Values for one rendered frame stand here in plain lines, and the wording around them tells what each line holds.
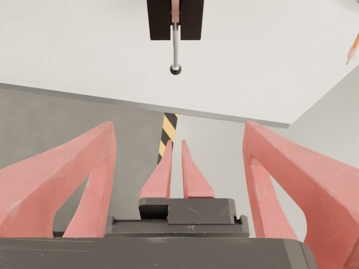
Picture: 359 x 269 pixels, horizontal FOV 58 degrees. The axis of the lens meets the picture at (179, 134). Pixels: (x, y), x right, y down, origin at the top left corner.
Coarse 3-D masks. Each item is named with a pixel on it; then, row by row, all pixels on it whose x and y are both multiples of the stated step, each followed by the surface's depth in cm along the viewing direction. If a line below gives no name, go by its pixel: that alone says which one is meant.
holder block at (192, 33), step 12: (156, 0) 23; (168, 0) 23; (180, 0) 25; (192, 0) 23; (204, 0) 23; (156, 12) 24; (168, 12) 24; (192, 12) 24; (156, 24) 25; (168, 24) 25; (180, 24) 27; (192, 24) 25; (156, 36) 26; (168, 36) 26; (192, 36) 26
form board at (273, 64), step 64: (0, 0) 34; (64, 0) 34; (128, 0) 34; (256, 0) 34; (320, 0) 34; (0, 64) 42; (64, 64) 42; (128, 64) 43; (192, 64) 43; (256, 64) 43; (320, 64) 43
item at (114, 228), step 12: (108, 216) 23; (240, 216) 23; (108, 228) 22; (120, 228) 22; (132, 228) 22; (144, 228) 22; (156, 228) 22; (168, 228) 22; (180, 228) 22; (192, 228) 22; (204, 228) 22; (216, 228) 22; (228, 228) 22; (240, 228) 22
